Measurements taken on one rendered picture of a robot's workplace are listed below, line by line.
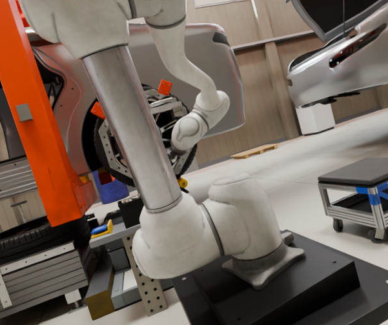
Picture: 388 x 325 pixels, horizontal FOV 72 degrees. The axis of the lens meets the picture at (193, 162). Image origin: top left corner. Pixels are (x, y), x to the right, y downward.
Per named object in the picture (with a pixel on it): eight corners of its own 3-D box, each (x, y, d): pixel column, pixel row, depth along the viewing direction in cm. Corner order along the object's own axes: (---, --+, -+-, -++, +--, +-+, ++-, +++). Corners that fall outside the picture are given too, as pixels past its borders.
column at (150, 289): (165, 298, 139) (141, 223, 136) (167, 309, 129) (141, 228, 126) (146, 305, 137) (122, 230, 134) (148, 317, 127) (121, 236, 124)
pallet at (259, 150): (265, 148, 702) (265, 144, 701) (282, 146, 629) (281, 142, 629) (230, 160, 674) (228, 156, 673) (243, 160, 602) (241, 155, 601)
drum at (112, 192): (129, 193, 608) (117, 154, 600) (130, 196, 549) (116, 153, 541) (102, 202, 592) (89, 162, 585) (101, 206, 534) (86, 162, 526)
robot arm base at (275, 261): (317, 247, 74) (311, 229, 74) (259, 291, 65) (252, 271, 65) (272, 235, 91) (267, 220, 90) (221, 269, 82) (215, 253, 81)
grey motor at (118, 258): (140, 244, 209) (127, 203, 206) (142, 265, 168) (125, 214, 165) (117, 253, 205) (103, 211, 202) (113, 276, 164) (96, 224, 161)
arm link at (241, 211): (295, 243, 70) (268, 166, 68) (232, 272, 67) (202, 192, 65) (268, 226, 86) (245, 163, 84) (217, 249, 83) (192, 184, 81)
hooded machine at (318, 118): (321, 129, 740) (310, 86, 730) (338, 127, 684) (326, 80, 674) (301, 137, 721) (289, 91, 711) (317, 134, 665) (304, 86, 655)
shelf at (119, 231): (176, 209, 143) (174, 204, 143) (181, 216, 127) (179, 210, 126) (95, 237, 134) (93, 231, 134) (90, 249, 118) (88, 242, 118)
